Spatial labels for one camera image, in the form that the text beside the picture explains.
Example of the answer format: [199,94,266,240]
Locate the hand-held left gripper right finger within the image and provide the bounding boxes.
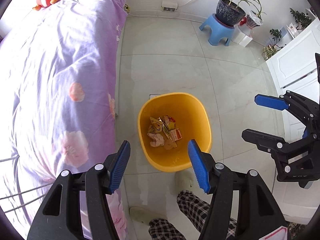
[187,139,290,240]

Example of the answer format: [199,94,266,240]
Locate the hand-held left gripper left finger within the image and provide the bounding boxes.
[27,141,131,240]

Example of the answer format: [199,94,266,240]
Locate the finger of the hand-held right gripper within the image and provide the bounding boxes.
[254,91,320,128]
[242,129,320,155]

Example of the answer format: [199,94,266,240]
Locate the clear plastic bag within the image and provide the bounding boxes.
[164,139,178,150]

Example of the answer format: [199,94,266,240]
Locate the orange white medicine box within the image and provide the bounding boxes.
[170,128,183,141]

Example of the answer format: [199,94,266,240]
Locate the white paper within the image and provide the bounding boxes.
[149,133,165,147]

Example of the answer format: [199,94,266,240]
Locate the yellow plastic bin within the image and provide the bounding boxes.
[137,92,213,172]

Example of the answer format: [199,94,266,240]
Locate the yellow-green packet wad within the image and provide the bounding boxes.
[162,115,177,138]

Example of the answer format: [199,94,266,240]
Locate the pale green slipper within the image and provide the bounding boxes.
[129,206,160,224]
[174,171,194,195]

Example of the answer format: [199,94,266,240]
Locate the plaid pants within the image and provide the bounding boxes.
[149,190,238,240]

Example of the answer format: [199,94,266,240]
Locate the small leafy potted plant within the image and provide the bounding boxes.
[261,45,280,60]
[269,29,283,48]
[290,7,313,30]

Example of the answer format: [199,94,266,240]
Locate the white panelled cabinet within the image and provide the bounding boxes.
[265,17,320,205]

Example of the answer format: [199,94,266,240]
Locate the white cardboard box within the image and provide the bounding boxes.
[231,26,253,47]

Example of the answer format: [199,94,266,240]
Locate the white pot with plastic wrap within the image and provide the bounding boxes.
[246,11,264,28]

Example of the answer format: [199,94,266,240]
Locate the blue plastic stool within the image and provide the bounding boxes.
[199,14,235,47]

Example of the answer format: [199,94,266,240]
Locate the plant in dark speckled pot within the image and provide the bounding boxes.
[216,0,263,27]

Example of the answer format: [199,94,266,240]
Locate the purple floral bed sheet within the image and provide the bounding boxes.
[0,0,134,240]

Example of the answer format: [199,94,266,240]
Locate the white power strip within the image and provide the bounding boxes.
[161,0,178,12]

